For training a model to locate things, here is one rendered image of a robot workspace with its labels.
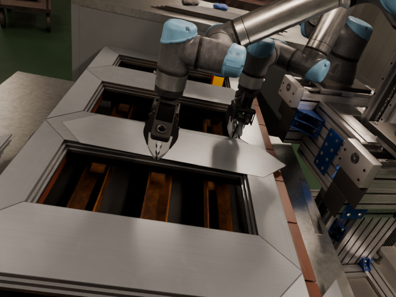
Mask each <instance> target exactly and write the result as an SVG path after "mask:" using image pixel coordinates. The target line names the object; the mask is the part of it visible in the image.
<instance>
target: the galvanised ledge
mask: <svg viewBox="0 0 396 297"><path fill-rule="evenodd" d="M269 138H270V141H271V143H272V147H273V150H274V152H275V156H276V158H277V159H278V160H279V161H281V162H282V163H283V164H285V165H286V166H285V167H283V168H281V169H280V172H281V174H282V177H283V181H284V183H285V186H286V189H287V192H288V195H289V198H290V201H291V205H292V208H293V211H294V214H295V217H296V220H297V224H298V226H299V229H300V231H301V235H302V238H303V242H304V244H305V247H306V251H307V253H308V256H309V260H310V262H311V265H312V269H313V272H314V275H315V278H316V283H317V284H318V287H319V290H320V293H321V296H322V297H323V296H324V294H325V293H326V292H327V290H328V289H329V288H330V287H331V285H332V284H333V283H334V282H335V280H336V281H337V283H338V286H339V289H340V291H341V294H342V297H355V296H354V293H353V291H352V289H351V286H350V284H349V282H348V279H347V276H346V274H345V272H344V270H343V267H342V265H341V263H340V260H339V257H338V255H337V253H336V250H335V248H334V246H333V243H332V241H331V238H330V236H329V234H328V231H327V229H326V227H325V224H324V221H323V220H322V217H321V214H320V212H319V210H318V207H317V205H316V203H315V200H314V197H313V195H312V193H311V190H310V188H309V186H308V189H309V192H310V194H311V198H312V201H313V205H314V207H315V210H316V214H317V216H318V220H319V223H320V225H321V229H322V232H323V235H319V234H315V231H314V227H313V224H312V220H311V217H310V214H309V210H308V207H307V204H306V200H305V196H304V194H303V190H302V186H301V183H300V180H299V178H302V179H306V178H305V176H304V174H303V171H302V169H301V167H300V164H299V162H298V159H297V157H296V155H295V152H294V150H293V148H292V145H291V143H282V142H281V140H280V138H279V137H274V136H269ZM307 185H308V183H307Z"/></svg>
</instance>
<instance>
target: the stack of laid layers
mask: <svg viewBox="0 0 396 297"><path fill-rule="evenodd" d="M121 62H122V63H126V64H132V65H138V66H141V67H147V68H153V69H157V63H158V62H155V61H149V60H144V59H140V58H134V57H129V56H125V55H119V56H118V57H117V59H116V60H115V61H114V64H113V65H114V66H119V65H120V63H121ZM188 75H189V76H192V77H199V78H204V79H208V80H212V76H213V74H212V73H209V72H204V71H199V70H194V69H191V68H189V73H188ZM104 90H106V91H112V92H115V93H122V94H128V95H134V96H138V97H144V98H150V99H154V98H158V99H159V98H160V95H158V94H157V93H156V92H155V91H153V90H147V89H143V88H137V87H132V86H127V85H122V84H116V83H112V82H106V81H102V82H101V84H100V85H99V86H98V88H97V90H96V91H95V93H94V95H93V96H92V97H91V99H90V101H89V102H88V104H87V105H86V107H85V109H84V110H83V111H79V112H76V113H70V114H65V115H60V116H57V117H51V118H46V119H45V120H46V121H47V122H48V123H49V124H50V125H51V126H52V127H53V129H54V130H55V131H56V132H57V133H58V134H59V135H60V136H61V137H62V138H63V139H64V141H63V142H62V144H61V146H60V147H59V149H58V150H57V152H56V154H55V155H54V157H53V158H52V160H51V161H50V163H49V165H48V166H47V168H46V169H45V171H44V172H43V174H42V176H41V177H40V178H39V180H38V181H37V183H36V185H35V186H34V188H33V189H32V191H31V193H30V194H29V196H28V197H27V199H26V201H25V202H31V203H38V202H39V200H40V198H41V197H42V195H43V194H44V192H45V190H46V188H47V187H48V185H49V183H50V182H51V180H52V178H53V176H54V175H55V173H56V172H57V170H58V168H59V166H60V165H61V163H62V161H63V160H64V158H65V156H66V155H67V153H68V152H72V153H78V154H85V155H89V156H97V157H103V158H108V159H114V160H122V161H129V162H133V163H140V164H147V165H151V166H158V167H165V168H169V169H176V170H183V171H190V172H194V173H201V174H208V175H212V176H219V177H227V178H231V179H238V180H239V181H240V188H241V192H242V200H243V207H244V212H245V219H246V227H247V233H248V234H251V235H258V230H257V226H256V220H255V214H254V210H253V204H252V198H251V194H250V188H249V182H248V176H247V174H242V173H236V172H232V171H226V170H220V169H214V168H210V167H204V166H198V165H194V164H189V163H182V162H179V161H173V160H167V159H159V160H156V159H154V158H153V157H152V156H145V155H142V154H136V153H130V152H126V151H120V150H115V149H111V148H105V147H99V146H93V145H89V144H83V143H80V142H79V141H78V140H77V139H76V138H75V137H74V136H73V135H72V134H71V132H70V131H69V130H68V129H67V128H66V126H65V125H63V123H62V122H63V121H68V120H74V119H78V118H83V117H88V116H93V115H97V114H96V113H92V111H93V109H94V107H95V105H96V104H97V102H98V100H99V99H100V97H101V95H102V94H103V92H104ZM175 99H176V100H178V103H180V104H182V105H188V106H192V107H198V108H204V109H208V110H214V111H220V112H224V113H225V112H226V110H227V108H228V106H229V105H228V104H222V103H216V102H212V101H206V100H201V99H196V98H191V97H185V96H182V97H180V98H175ZM100 115H102V114H100ZM103 116H109V115H103ZM109 117H113V116H109ZM115 118H119V117H115ZM120 119H124V120H129V119H126V118H120ZM130 121H135V122H139V123H144V124H145V122H142V121H136V120H130ZM179 130H180V131H186V132H190V133H195V134H201V135H204V136H211V137H216V138H222V139H226V140H232V141H238V142H241V143H246V142H245V141H243V140H242V139H240V135H238V136H237V137H235V138H233V137H226V136H220V135H216V134H209V133H203V132H199V131H193V130H186V129H182V128H180V129H179ZM0 290H3V291H14V292H23V293H33V294H39V295H49V296H59V297H199V296H189V295H180V294H174V293H165V292H155V291H146V290H141V289H131V288H122V287H116V286H107V285H98V284H92V283H82V282H73V281H67V280H58V279H48V278H39V277H33V276H24V275H14V274H9V273H0Z"/></svg>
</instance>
